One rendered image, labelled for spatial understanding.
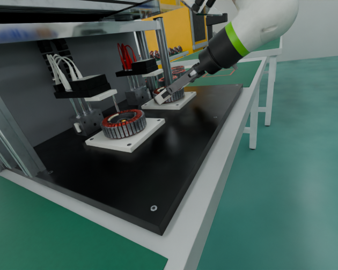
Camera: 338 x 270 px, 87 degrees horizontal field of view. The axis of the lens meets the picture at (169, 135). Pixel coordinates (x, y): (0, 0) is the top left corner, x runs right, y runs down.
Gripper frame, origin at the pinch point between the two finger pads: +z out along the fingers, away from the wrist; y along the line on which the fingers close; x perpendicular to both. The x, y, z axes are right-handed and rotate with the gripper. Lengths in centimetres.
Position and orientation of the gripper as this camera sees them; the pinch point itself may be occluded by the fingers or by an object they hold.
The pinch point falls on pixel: (169, 92)
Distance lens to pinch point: 65.2
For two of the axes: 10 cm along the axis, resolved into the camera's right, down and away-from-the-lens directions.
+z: -6.6, 3.6, 6.6
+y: 4.7, -4.8, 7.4
